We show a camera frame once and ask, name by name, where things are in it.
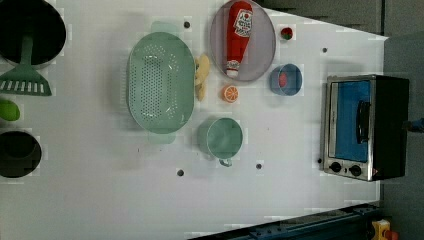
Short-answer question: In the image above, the green cup with handle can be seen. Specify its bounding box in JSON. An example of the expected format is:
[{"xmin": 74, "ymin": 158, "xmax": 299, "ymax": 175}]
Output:
[{"xmin": 197, "ymin": 117, "xmax": 243, "ymax": 167}]

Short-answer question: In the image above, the blue bowl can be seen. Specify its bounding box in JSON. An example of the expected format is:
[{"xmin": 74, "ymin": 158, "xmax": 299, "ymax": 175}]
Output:
[{"xmin": 269, "ymin": 64, "xmax": 303, "ymax": 96}]

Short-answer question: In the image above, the black toaster oven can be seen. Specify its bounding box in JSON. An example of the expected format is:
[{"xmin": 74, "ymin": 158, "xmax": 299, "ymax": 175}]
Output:
[{"xmin": 322, "ymin": 74, "xmax": 409, "ymax": 182}]

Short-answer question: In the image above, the grey round plate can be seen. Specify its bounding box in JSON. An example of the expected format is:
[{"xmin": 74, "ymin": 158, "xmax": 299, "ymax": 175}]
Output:
[{"xmin": 209, "ymin": 0, "xmax": 276, "ymax": 81}]

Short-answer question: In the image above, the peeled yellow banana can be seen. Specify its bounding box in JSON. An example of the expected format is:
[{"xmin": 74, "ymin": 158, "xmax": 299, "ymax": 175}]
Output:
[{"xmin": 195, "ymin": 54, "xmax": 210, "ymax": 101}]

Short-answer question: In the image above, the red ketchup bottle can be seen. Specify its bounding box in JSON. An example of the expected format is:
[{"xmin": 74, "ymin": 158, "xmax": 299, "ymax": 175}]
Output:
[{"xmin": 226, "ymin": 1, "xmax": 253, "ymax": 78}]

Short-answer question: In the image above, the large black pot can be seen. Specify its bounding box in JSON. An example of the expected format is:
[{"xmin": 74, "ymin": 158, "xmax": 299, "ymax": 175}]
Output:
[{"xmin": 0, "ymin": 0, "xmax": 67, "ymax": 69}]

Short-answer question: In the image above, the red strawberry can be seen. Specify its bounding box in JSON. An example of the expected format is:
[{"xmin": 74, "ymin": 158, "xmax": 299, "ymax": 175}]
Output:
[{"xmin": 280, "ymin": 27, "xmax": 293, "ymax": 40}]

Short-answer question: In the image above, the orange half slice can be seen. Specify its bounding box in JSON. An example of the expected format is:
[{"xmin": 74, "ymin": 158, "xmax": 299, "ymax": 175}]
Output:
[{"xmin": 222, "ymin": 85, "xmax": 239, "ymax": 103}]

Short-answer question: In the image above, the bright green object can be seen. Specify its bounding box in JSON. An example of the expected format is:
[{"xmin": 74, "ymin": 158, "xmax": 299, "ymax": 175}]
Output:
[{"xmin": 0, "ymin": 99, "xmax": 20, "ymax": 121}]

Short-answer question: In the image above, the green oval colander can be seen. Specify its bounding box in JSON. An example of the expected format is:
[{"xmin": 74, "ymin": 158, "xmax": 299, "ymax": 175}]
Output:
[{"xmin": 127, "ymin": 21, "xmax": 195, "ymax": 144}]

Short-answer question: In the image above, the pink red fruit in bowl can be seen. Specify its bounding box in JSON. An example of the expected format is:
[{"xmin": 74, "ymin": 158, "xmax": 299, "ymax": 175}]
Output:
[{"xmin": 279, "ymin": 73, "xmax": 287, "ymax": 88}]

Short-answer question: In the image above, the green slotted spatula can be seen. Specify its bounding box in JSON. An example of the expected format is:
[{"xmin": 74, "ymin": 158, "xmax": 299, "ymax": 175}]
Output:
[{"xmin": 0, "ymin": 35, "xmax": 52, "ymax": 97}]

